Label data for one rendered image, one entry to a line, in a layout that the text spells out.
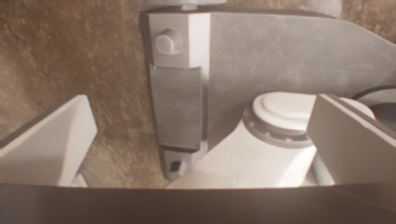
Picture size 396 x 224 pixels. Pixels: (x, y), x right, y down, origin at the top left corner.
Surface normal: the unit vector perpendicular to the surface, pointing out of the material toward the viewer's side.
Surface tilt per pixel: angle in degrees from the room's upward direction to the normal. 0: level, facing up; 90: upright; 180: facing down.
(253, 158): 90
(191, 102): 0
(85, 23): 0
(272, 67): 0
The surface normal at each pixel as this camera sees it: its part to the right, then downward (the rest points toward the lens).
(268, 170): 0.00, -0.85
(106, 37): -0.19, 0.51
